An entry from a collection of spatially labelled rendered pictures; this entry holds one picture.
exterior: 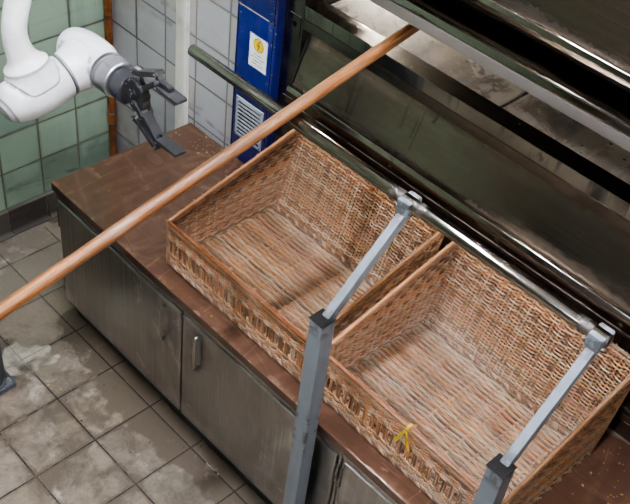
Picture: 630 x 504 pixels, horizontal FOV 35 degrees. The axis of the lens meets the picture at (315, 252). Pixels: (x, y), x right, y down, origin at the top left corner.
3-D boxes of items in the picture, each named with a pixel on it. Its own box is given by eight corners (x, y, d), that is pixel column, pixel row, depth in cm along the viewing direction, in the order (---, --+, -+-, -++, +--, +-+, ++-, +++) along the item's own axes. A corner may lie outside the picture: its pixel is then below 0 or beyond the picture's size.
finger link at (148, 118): (132, 99, 217) (129, 101, 218) (155, 145, 217) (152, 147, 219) (146, 94, 219) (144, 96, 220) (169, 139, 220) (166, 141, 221)
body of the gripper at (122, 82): (135, 60, 220) (160, 80, 215) (136, 92, 226) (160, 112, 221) (107, 71, 216) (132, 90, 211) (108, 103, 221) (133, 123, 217)
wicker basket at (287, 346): (293, 195, 295) (302, 118, 277) (433, 302, 268) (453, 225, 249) (161, 262, 268) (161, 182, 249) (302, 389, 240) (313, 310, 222)
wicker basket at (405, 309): (441, 305, 267) (461, 228, 248) (612, 439, 239) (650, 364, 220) (308, 391, 240) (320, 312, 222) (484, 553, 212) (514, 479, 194)
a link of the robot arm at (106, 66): (124, 81, 229) (139, 93, 226) (91, 93, 224) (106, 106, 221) (123, 47, 223) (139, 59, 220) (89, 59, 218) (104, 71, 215)
